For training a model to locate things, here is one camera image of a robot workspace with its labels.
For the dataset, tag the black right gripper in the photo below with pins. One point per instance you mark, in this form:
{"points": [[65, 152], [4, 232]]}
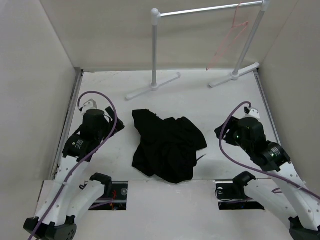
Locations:
{"points": [[232, 124]]}

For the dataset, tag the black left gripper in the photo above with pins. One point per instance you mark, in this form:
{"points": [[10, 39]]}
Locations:
{"points": [[110, 124]]}

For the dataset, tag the black trousers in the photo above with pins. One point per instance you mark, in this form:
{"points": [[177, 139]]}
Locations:
{"points": [[168, 147]]}

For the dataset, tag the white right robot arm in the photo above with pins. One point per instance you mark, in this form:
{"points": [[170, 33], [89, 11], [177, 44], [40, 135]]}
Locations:
{"points": [[275, 184]]}

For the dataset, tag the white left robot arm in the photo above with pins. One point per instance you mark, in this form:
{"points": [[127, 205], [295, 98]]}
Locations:
{"points": [[58, 217]]}

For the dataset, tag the white metal clothes rack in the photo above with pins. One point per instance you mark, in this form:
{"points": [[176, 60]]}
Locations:
{"points": [[238, 71]]}

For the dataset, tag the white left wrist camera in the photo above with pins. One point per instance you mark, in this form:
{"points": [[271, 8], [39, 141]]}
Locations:
{"points": [[89, 105]]}

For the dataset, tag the pink wire hanger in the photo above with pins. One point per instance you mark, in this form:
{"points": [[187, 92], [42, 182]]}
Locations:
{"points": [[233, 34]]}

